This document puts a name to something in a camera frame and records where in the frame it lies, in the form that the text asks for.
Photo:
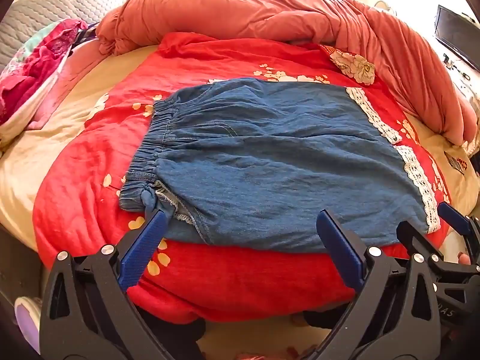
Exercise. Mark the white and purple shoe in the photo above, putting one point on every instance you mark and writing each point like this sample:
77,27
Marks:
27,318

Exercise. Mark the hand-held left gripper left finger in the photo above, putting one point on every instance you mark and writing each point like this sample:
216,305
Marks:
141,249

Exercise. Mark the black television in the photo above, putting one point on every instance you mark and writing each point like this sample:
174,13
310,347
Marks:
455,33

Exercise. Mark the grey quilted headboard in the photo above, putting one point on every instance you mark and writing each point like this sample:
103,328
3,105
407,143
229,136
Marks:
56,3

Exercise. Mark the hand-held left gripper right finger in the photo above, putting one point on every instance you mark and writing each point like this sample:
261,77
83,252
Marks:
340,249

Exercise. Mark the red floral blanket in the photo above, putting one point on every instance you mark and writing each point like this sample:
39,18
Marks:
93,180

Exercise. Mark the pale pink cloth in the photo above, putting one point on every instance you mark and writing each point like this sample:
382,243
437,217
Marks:
63,90

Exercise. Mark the beige bed sheet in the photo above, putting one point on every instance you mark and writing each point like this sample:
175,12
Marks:
33,157

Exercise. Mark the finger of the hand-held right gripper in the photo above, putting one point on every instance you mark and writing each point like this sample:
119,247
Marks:
416,238
453,217

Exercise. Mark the person's right hand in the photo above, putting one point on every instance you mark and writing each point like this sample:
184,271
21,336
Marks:
465,258

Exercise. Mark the blue denim pants lace trim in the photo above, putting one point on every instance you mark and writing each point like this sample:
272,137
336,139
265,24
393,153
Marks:
262,157

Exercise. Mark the salmon pink quilt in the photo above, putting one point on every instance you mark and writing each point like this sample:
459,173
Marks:
262,11

